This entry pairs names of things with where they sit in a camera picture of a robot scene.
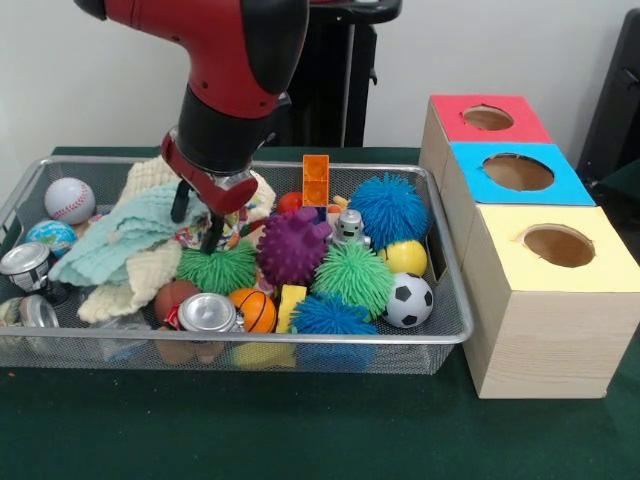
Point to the large blue koosh ball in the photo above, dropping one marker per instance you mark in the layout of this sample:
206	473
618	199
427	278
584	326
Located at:
390	210

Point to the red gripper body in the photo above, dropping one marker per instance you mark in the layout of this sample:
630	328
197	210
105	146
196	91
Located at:
230	197

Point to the crushed black silver can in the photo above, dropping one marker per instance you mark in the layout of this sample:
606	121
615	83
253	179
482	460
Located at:
25	262

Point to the green koosh ball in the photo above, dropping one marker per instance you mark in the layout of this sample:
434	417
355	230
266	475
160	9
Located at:
352	277

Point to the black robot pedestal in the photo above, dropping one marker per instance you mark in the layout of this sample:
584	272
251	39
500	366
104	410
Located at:
330	75

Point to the black upright panel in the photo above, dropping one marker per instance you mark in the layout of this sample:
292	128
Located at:
615	100

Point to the crushed red silver can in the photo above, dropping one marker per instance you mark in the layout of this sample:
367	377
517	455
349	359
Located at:
205	312

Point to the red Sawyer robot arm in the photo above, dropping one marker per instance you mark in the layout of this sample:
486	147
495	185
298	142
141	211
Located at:
225	50

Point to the mint knitted cloth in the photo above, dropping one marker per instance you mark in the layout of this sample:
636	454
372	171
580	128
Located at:
125	235

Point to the black and white soccer ball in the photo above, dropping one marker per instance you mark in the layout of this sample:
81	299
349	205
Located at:
407	300

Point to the colourful patterned cloth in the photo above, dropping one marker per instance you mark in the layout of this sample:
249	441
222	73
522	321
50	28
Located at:
236	227

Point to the wooden box with three holes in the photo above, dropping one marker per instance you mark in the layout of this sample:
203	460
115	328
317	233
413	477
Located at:
550	340

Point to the orange basketball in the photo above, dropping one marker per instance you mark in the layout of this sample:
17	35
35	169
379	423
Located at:
252	310

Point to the dark green tablecloth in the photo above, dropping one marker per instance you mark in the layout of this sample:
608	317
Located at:
300	435

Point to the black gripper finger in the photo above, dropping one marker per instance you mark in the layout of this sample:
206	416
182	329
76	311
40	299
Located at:
211	235
180	202

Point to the cream knitted cloth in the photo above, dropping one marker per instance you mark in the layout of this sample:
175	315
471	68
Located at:
140	280

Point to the purple spiky toy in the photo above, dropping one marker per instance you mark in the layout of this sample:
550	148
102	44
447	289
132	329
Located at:
290	247

